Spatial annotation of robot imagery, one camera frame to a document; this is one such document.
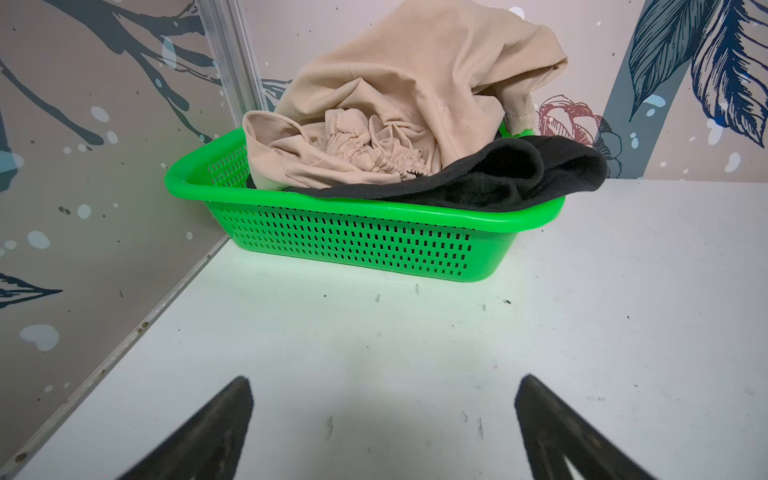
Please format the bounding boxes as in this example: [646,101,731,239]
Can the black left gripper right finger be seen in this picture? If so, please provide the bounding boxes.
[515,374,653,480]

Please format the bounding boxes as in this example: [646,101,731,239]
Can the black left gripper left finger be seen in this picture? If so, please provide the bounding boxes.
[121,376,254,480]

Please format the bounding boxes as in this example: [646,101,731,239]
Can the beige drawstring shorts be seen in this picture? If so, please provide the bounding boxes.
[243,1,567,191]

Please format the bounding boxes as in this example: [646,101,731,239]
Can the black shorts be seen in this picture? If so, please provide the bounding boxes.
[246,135,608,212]

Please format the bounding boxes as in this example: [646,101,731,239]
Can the green plastic perforated basket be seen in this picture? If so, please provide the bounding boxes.
[164,129,565,282]

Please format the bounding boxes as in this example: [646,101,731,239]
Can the aluminium corner frame post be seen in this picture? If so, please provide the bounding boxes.
[197,0,267,127]

